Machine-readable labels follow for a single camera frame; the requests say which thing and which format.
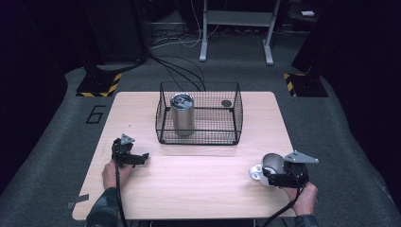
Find black wire basket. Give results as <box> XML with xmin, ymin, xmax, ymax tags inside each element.
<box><xmin>155</xmin><ymin>80</ymin><xmax>244</xmax><ymax>147</ymax></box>

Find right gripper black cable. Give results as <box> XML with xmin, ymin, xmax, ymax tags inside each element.
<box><xmin>260</xmin><ymin>168</ymin><xmax>307</xmax><ymax>227</ymax></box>

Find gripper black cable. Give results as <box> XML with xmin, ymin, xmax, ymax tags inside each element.
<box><xmin>260</xmin><ymin>168</ymin><xmax>307</xmax><ymax>227</ymax></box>
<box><xmin>114</xmin><ymin>162</ymin><xmax>130</xmax><ymax>227</ymax></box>

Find grey tape strips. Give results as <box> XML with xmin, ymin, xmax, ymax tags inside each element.
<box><xmin>65</xmin><ymin>193</ymin><xmax>91</xmax><ymax>210</ymax></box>

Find white metal stand frame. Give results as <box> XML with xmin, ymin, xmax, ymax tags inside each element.
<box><xmin>199</xmin><ymin>0</ymin><xmax>282</xmax><ymax>66</ymax></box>

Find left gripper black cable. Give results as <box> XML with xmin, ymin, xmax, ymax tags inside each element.
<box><xmin>114</xmin><ymin>162</ymin><xmax>130</xmax><ymax>227</ymax></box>

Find black floor cables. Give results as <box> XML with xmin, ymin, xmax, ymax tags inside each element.
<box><xmin>147</xmin><ymin>51</ymin><xmax>208</xmax><ymax>93</ymax></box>

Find black yellow striped base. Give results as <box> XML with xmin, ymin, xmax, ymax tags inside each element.
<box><xmin>283</xmin><ymin>72</ymin><xmax>330</xmax><ymax>98</ymax></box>
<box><xmin>76</xmin><ymin>72</ymin><xmax>123</xmax><ymax>98</ymax></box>

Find person's left hand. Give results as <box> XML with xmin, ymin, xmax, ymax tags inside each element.
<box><xmin>101</xmin><ymin>160</ymin><xmax>134</xmax><ymax>190</ymax></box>

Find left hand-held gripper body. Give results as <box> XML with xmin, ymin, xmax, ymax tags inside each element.
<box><xmin>111</xmin><ymin>133</ymin><xmax>137</xmax><ymax>167</ymax></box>

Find white floor cables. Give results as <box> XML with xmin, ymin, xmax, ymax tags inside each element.
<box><xmin>148</xmin><ymin>0</ymin><xmax>222</xmax><ymax>50</ymax></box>

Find tall steel tumbler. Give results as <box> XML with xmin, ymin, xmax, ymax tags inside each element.
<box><xmin>169</xmin><ymin>92</ymin><xmax>196</xmax><ymax>137</ymax></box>

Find person's right hand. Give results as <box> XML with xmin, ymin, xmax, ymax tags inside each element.
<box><xmin>281</xmin><ymin>181</ymin><xmax>319</xmax><ymax>218</ymax></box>

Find dark curtain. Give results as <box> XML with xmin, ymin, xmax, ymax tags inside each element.
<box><xmin>290</xmin><ymin>0</ymin><xmax>401</xmax><ymax>209</ymax></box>
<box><xmin>0</xmin><ymin>0</ymin><xmax>69</xmax><ymax>195</ymax></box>

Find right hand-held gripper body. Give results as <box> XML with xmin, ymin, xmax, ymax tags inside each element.
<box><xmin>279</xmin><ymin>149</ymin><xmax>320</xmax><ymax>189</ymax></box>

